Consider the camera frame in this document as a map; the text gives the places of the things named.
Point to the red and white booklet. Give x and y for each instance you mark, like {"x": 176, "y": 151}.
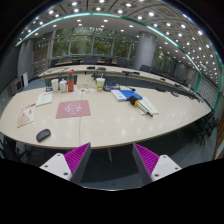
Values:
{"x": 26, "y": 115}

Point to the white lidded jar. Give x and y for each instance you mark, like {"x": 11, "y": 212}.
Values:
{"x": 63, "y": 85}

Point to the black computer mouse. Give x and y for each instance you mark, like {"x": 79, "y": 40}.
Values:
{"x": 43, "y": 135}

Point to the white paper sheet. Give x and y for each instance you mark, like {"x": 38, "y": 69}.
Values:
{"x": 44, "y": 98}

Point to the pink mouse pad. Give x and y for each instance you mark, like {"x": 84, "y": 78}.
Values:
{"x": 70, "y": 109}

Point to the white paper cup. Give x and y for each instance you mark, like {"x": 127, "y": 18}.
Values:
{"x": 54, "y": 83}

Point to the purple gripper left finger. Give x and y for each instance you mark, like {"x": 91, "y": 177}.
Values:
{"x": 69, "y": 166}

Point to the white book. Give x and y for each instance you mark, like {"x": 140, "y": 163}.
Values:
{"x": 118, "y": 95}

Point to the grey box on table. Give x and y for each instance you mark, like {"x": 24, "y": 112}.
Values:
{"x": 109, "y": 87}

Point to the green and white cup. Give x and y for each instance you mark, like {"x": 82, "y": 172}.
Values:
{"x": 100, "y": 83}

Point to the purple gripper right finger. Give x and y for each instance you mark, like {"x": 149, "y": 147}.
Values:
{"x": 152, "y": 166}

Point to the white notebook with pen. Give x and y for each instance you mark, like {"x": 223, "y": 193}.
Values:
{"x": 146, "y": 107}

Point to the grey round pillar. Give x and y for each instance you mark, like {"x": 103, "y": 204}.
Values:
{"x": 145, "y": 50}

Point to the blue folder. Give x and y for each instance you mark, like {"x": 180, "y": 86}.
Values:
{"x": 128, "y": 93}

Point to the red water bottle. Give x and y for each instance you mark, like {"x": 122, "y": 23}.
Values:
{"x": 70, "y": 81}

